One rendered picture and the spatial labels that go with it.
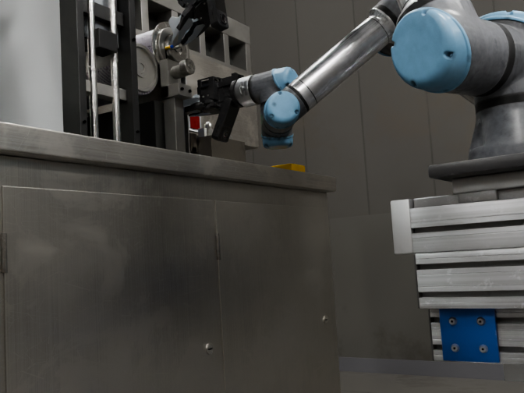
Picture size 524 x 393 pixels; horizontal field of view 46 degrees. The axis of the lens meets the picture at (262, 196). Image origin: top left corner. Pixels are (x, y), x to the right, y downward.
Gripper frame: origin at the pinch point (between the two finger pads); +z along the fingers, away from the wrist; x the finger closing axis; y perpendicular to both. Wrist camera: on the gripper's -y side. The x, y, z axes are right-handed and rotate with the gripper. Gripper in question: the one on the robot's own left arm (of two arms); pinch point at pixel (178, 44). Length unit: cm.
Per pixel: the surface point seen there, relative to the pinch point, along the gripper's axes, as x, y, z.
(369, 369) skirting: -215, -63, 117
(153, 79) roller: 5.3, -4.3, 9.5
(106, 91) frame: 32.5, -20.1, 7.1
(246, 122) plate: -84, 22, 29
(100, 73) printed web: 16.2, 0.9, 14.6
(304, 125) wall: -218, 72, 49
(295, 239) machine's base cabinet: -14, -54, 16
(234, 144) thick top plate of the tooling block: -22.6, -17.7, 15.1
